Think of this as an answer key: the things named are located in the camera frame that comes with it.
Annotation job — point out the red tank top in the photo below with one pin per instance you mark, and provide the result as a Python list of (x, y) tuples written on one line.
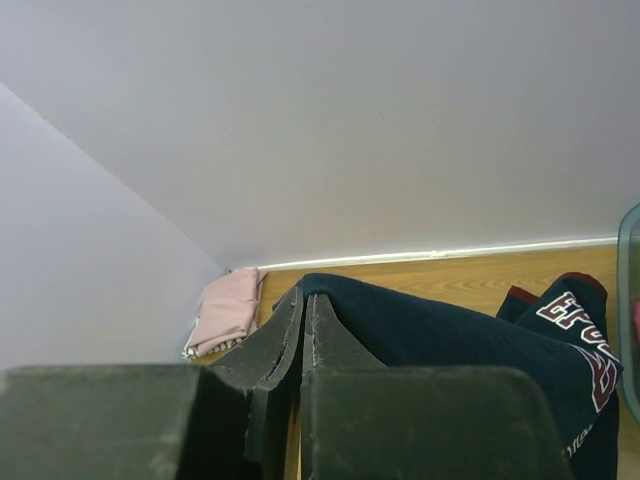
[(635, 317)]

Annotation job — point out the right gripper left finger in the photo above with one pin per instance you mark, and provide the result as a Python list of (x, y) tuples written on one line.
[(257, 385)]

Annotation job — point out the striped folded tank top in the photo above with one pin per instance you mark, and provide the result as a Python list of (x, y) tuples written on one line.
[(193, 352)]

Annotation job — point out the teal plastic bin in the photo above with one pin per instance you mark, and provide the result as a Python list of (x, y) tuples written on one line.
[(627, 294)]

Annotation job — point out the navy jersey tank top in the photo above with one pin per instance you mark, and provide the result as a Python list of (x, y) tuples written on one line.
[(558, 338)]

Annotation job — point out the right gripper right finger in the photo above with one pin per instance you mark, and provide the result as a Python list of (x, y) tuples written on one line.
[(327, 344)]

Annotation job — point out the pink folded tank top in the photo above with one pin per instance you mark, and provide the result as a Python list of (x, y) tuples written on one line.
[(229, 306)]

